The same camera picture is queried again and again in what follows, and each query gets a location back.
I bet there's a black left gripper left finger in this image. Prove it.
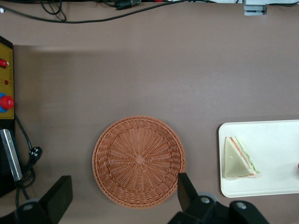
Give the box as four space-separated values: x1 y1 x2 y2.
16 175 73 224

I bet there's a beige plastic tray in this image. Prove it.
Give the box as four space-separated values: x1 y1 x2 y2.
218 119 299 198

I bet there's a triangular sandwich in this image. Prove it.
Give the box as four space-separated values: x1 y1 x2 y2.
223 136 261 181

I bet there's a yellow control box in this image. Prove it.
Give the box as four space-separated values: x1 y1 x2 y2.
0 35 15 126

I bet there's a black appliance with silver handle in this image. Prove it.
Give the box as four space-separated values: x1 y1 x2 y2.
0 127 24 198

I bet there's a small grey metal bracket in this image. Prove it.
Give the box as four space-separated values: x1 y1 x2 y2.
242 0 267 16

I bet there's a round brown wicker basket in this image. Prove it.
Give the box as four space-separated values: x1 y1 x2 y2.
92 115 186 209

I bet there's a black power cable with plug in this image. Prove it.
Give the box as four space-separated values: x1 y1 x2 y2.
14 113 43 208

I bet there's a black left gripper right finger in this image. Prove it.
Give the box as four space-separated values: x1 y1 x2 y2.
168 173 231 224

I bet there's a looped black cable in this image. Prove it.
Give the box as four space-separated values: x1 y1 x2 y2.
41 0 67 22

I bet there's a long thin black cable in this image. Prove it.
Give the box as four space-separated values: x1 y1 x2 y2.
0 0 211 24

